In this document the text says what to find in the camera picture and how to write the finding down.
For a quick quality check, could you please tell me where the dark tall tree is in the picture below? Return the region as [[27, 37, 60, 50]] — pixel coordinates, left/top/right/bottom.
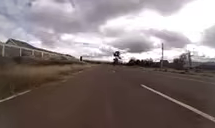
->
[[112, 50, 122, 65]]

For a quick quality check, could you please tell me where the reddish grey asphalt road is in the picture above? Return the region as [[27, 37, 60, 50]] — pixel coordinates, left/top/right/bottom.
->
[[0, 63, 215, 128]]

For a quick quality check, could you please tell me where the row of distant trees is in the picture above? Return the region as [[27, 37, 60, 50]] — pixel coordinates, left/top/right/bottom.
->
[[126, 53, 215, 70]]

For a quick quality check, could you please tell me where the utility pole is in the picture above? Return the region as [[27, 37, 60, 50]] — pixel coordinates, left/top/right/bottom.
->
[[160, 42, 165, 70], [187, 50, 193, 70]]

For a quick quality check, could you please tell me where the dry grass verge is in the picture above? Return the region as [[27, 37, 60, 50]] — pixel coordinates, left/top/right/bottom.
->
[[0, 55, 96, 101]]

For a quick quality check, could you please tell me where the white dashed lane line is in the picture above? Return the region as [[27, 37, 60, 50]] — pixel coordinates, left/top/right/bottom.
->
[[110, 68, 215, 125]]

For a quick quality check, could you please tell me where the white road edge line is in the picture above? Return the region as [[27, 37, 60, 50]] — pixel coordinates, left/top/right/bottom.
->
[[0, 68, 87, 105]]

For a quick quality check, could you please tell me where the white rail fence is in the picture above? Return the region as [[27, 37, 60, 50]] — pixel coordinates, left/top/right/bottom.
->
[[0, 41, 68, 61]]

